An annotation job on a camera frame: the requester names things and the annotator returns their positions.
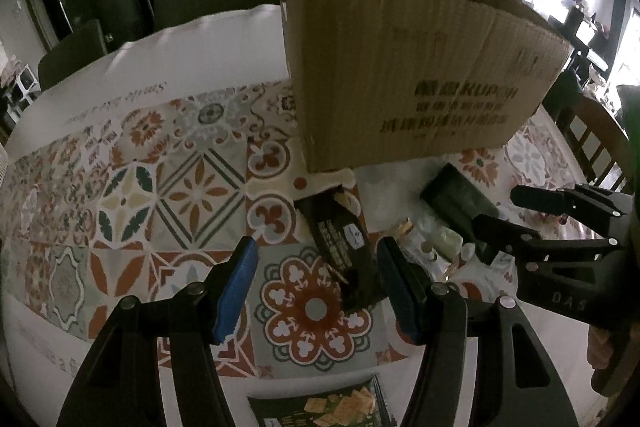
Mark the tile-print tablecloth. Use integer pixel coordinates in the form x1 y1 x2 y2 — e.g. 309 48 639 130
0 4 640 427

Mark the green cracker packet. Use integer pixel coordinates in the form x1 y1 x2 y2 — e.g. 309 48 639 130
247 374 396 427

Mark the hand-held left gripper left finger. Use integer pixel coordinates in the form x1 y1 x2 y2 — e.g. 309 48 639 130
55 236 260 427

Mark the brown cardboard box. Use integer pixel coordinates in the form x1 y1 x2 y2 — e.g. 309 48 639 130
267 0 573 174

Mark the person's right hand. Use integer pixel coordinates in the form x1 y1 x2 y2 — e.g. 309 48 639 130
586 324 621 375

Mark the brown wooden chair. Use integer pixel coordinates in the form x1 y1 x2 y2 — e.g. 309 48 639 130
542 94 633 195

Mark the dark green snack packet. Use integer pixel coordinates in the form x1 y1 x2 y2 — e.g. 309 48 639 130
420 164 501 253

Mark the white shelf unit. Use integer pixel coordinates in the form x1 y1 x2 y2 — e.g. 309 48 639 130
0 62 41 118

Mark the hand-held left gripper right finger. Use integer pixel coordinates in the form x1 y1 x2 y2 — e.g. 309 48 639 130
376 237 583 427

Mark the clear bag of small bottles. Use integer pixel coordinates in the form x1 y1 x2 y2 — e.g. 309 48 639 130
405 212 518 288

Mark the dark green garment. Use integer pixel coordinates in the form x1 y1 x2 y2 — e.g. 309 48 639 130
542 69 583 128

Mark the black snack packet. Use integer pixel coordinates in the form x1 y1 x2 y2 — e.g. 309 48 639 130
295 181 388 313

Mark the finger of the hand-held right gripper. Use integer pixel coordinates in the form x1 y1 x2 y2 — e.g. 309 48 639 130
510 184 632 228
472 214 626 268

